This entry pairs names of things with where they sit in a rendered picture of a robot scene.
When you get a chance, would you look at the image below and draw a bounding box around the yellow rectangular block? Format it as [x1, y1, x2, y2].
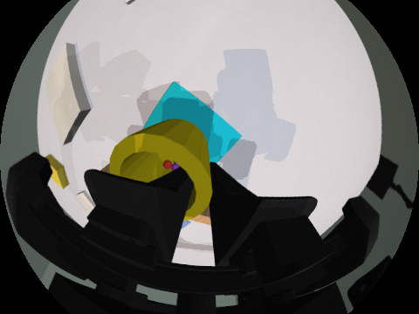
[45, 154, 69, 189]

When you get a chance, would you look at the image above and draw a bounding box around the olive yellow cup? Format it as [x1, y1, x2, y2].
[109, 119, 213, 221]

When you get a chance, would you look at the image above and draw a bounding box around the cream flat square tile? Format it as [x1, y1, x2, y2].
[77, 191, 95, 213]

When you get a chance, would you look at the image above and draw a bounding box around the cream flat slab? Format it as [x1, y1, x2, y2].
[45, 42, 91, 146]

